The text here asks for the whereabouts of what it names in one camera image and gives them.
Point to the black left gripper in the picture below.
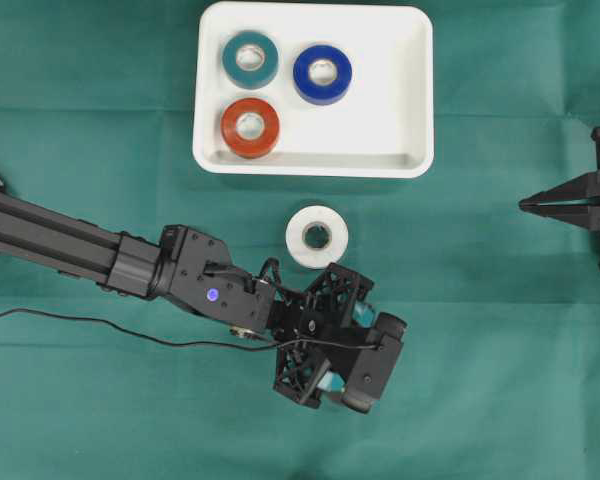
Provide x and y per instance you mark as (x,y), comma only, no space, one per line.
(315,329)

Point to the white tape roll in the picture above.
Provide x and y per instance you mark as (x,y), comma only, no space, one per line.
(316,236)

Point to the teal tape roll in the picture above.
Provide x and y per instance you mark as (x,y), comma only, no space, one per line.
(250,59)

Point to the white plastic tray case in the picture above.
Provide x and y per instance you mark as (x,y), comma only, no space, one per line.
(383,127)

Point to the green table cloth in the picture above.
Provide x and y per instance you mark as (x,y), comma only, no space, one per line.
(499,377)

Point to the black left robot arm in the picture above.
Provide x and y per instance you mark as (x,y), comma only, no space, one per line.
(189,268)

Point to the blue tape roll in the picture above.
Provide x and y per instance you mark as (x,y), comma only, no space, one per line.
(319,94)

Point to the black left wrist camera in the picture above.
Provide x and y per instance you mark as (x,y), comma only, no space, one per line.
(367,371)

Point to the orange tape roll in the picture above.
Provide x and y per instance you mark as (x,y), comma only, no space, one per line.
(250,127)

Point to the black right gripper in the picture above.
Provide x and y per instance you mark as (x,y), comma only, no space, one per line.
(574,189)

